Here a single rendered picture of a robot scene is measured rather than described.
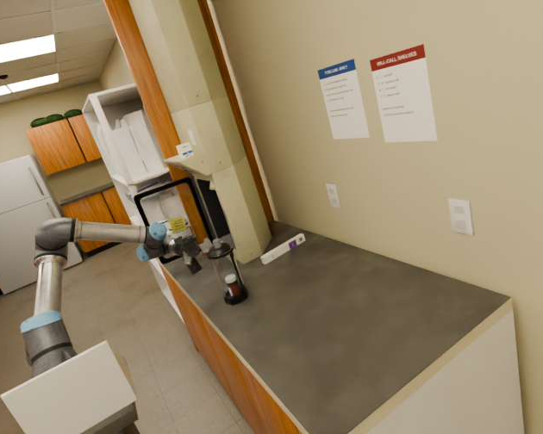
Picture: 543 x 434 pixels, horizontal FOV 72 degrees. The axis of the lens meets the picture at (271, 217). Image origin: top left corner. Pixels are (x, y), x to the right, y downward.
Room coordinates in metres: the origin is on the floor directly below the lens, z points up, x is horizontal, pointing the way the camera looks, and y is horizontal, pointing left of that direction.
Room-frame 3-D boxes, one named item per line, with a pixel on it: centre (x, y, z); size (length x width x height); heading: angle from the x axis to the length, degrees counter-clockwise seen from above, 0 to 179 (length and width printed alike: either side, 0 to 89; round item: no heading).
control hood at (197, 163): (1.79, 0.32, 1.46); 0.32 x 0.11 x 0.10; 24
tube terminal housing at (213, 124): (1.86, 0.15, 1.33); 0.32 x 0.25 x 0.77; 24
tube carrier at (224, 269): (1.36, 0.23, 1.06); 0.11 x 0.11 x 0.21
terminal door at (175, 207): (1.90, 0.49, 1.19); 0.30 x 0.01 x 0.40; 105
